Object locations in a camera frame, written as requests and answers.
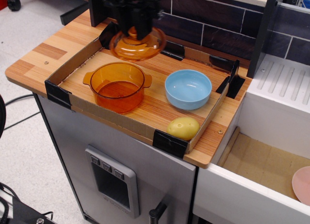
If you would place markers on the orange transparent plastic pot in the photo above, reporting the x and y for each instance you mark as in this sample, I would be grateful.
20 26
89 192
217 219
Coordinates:
118 86

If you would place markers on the cardboard fence with black tape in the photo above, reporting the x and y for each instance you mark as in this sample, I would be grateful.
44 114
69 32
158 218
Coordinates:
149 120

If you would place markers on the black cabinet door handle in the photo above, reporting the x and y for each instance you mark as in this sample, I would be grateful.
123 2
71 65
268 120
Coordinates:
155 214

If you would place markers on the yellow toy potato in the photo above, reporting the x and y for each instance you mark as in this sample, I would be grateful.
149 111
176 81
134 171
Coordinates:
184 128

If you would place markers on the white toy sink unit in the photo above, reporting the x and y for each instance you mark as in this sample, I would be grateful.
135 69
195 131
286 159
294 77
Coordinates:
249 181

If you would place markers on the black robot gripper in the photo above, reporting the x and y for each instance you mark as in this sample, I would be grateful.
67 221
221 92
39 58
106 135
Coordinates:
124 10

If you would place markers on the black caster wheel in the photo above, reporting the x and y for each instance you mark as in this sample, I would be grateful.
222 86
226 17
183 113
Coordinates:
14 5

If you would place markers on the black metal stand base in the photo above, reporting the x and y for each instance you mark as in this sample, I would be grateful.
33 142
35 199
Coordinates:
69 16

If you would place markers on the orange transparent pot lid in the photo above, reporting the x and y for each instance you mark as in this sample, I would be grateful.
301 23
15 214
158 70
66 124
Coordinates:
129 48

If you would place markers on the pink plate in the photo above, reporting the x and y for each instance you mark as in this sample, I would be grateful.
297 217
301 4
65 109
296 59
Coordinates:
301 185

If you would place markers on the grey toy kitchen cabinet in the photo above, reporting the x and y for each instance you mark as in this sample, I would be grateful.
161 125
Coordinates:
161 177

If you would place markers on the light blue bowl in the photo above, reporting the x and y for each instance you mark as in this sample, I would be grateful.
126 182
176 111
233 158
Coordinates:
188 89

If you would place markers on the grey dispenser panel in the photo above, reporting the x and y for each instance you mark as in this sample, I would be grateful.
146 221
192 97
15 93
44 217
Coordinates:
116 182

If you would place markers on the black vertical post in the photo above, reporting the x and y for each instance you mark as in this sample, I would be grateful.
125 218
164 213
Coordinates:
258 53

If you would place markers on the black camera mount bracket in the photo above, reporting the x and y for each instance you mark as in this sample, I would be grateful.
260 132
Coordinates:
14 211

